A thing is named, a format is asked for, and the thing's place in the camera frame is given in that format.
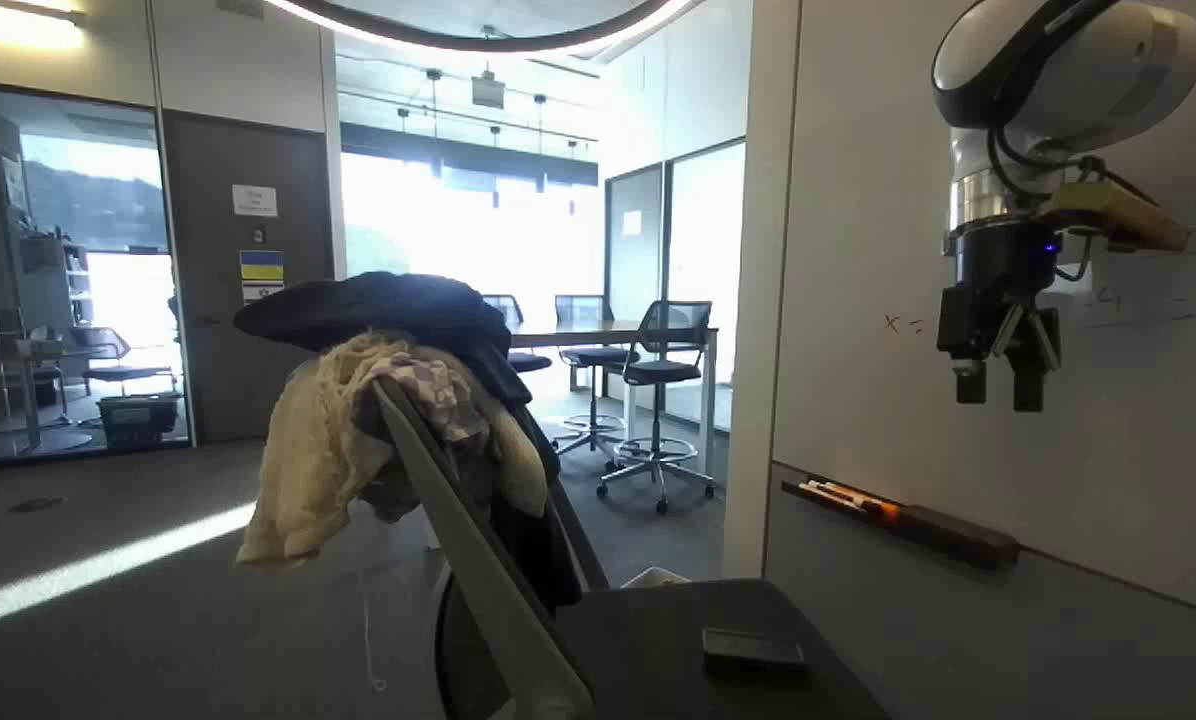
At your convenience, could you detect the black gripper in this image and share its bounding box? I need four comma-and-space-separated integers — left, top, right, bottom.
936, 218, 1059, 414

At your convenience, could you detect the dark blue garment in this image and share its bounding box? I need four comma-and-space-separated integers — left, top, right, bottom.
234, 272, 579, 614

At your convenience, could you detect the cream and grey garment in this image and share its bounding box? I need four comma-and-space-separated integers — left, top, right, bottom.
235, 333, 548, 568

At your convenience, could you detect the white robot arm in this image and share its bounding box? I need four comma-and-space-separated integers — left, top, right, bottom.
928, 0, 1196, 414

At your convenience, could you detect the black office chair right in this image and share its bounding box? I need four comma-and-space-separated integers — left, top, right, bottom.
595, 302, 715, 517

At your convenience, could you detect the black office chair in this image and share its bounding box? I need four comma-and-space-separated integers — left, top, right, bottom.
483, 291, 553, 372
595, 302, 715, 517
553, 291, 630, 455

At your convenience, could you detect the grey mesh office chair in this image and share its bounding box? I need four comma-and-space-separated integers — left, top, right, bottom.
381, 386, 887, 720

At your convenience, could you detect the black office chair middle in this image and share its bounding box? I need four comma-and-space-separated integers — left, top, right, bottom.
553, 291, 630, 455

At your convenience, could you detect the black office chair left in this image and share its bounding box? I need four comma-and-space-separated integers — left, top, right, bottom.
483, 291, 553, 372

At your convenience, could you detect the whiteboard marker tray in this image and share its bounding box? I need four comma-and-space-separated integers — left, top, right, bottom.
784, 476, 1021, 572

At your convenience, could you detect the orange whiteboard marker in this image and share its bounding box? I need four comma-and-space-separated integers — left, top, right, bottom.
800, 480, 899, 524

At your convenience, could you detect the meeting room table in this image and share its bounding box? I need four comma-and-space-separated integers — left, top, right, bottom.
517, 320, 715, 480

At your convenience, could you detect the blue yellow door sign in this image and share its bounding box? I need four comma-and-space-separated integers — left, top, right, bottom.
239, 249, 288, 303

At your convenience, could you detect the dark grey door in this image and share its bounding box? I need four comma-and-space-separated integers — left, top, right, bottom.
169, 112, 334, 445

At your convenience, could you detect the white paper door sign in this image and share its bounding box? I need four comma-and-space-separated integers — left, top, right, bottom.
234, 186, 279, 220

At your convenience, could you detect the black floor bin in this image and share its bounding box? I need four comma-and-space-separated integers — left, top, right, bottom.
99, 394, 178, 448

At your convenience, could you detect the white wall whiteboard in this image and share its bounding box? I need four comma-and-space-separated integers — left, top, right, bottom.
773, 0, 1196, 604

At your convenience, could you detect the yellowish wrist camera box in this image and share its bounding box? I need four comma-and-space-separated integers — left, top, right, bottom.
1045, 179, 1188, 251

